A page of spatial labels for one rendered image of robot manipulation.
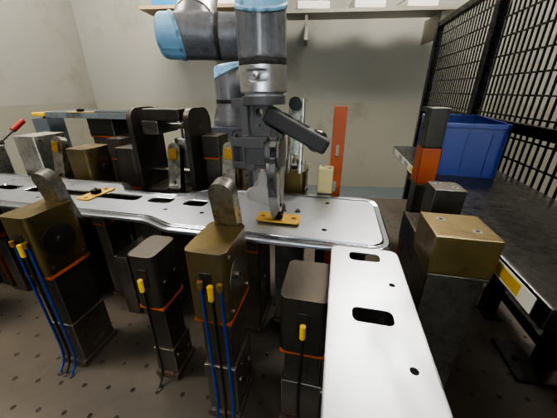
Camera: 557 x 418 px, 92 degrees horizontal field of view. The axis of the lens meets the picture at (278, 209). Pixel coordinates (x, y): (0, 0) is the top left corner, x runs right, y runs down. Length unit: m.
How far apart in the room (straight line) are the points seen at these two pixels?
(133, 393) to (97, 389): 0.08
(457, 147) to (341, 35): 3.05
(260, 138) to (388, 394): 0.36
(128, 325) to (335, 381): 0.62
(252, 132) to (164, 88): 3.66
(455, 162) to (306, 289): 0.57
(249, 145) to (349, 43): 3.34
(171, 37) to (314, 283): 0.46
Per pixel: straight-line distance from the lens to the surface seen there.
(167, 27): 0.57
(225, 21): 0.56
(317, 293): 0.39
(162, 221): 0.57
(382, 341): 0.32
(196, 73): 3.93
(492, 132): 0.83
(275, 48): 0.45
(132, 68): 4.30
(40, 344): 0.88
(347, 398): 0.28
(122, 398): 0.69
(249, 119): 0.47
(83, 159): 0.96
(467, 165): 0.83
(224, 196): 0.38
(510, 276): 0.45
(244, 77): 0.45
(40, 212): 0.60
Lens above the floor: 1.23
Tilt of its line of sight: 24 degrees down
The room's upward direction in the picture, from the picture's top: straight up
